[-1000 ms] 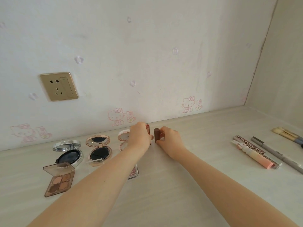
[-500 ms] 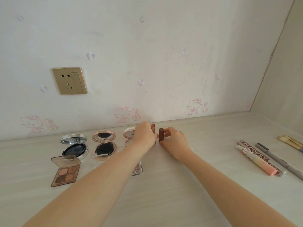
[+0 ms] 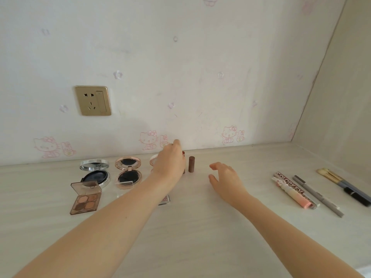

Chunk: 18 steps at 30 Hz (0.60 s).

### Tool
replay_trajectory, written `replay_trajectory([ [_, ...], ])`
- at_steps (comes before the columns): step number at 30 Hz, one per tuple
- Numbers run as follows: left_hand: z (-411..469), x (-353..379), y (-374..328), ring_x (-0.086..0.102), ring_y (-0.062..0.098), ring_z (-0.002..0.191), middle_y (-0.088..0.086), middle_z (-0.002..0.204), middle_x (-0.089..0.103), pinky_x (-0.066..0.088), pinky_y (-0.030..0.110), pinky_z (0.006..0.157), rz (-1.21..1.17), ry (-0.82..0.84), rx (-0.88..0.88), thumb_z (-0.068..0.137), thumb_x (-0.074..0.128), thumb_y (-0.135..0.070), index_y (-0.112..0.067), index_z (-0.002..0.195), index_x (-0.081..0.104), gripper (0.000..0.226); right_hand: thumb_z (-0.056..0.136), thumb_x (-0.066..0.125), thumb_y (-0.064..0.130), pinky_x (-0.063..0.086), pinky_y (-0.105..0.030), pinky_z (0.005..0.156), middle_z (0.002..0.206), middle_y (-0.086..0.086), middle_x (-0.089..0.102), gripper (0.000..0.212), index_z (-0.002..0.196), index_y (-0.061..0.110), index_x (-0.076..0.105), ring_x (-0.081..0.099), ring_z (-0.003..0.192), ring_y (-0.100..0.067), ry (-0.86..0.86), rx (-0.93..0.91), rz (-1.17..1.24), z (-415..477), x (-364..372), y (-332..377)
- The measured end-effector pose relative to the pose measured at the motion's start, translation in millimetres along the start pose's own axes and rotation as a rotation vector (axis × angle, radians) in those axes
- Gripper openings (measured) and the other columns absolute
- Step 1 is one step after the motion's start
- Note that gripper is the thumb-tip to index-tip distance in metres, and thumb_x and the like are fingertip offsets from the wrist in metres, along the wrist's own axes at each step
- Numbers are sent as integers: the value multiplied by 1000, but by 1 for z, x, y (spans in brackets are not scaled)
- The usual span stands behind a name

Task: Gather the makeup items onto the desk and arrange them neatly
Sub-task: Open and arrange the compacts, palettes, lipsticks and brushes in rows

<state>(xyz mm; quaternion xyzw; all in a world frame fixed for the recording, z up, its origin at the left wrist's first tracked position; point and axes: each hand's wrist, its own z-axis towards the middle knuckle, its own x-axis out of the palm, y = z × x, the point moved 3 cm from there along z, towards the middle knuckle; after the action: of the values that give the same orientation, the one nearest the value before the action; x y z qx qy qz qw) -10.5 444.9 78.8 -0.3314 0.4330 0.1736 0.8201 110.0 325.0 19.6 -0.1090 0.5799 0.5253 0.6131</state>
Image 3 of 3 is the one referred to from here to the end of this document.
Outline brown patterned cosmetic tube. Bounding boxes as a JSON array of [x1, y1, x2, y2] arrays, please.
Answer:
[[275, 171, 318, 209]]

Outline rose gold cushion compact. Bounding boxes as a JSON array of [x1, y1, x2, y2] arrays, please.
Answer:
[[114, 156, 143, 190]]

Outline silver cushion compact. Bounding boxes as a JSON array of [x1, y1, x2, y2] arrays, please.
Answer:
[[79, 159, 111, 189]]

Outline grey eyeliner pen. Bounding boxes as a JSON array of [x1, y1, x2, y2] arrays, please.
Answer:
[[292, 175, 345, 218]]

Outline person's left hand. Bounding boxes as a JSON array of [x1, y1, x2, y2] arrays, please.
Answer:
[[150, 139, 186, 186]]

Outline person's left forearm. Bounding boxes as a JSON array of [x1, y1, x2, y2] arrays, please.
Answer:
[[13, 174, 174, 278]]

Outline black mascara tube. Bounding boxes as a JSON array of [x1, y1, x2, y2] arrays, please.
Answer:
[[343, 187, 371, 207]]

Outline pink white cosmetic pen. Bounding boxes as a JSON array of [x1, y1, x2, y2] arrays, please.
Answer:
[[271, 176, 312, 210]]

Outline person's right forearm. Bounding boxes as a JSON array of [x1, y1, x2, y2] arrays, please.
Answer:
[[230, 194, 366, 278]]

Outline brown eyeshadow palette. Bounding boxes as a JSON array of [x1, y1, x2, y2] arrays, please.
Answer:
[[70, 181, 102, 216]]

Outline gold bristle makeup brush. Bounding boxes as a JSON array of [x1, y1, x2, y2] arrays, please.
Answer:
[[316, 167, 371, 201]]

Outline gold wall socket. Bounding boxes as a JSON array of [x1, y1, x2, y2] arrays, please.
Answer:
[[74, 86, 112, 117]]

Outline person's right hand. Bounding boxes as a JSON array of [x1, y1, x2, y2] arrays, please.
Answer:
[[208, 162, 250, 208]]

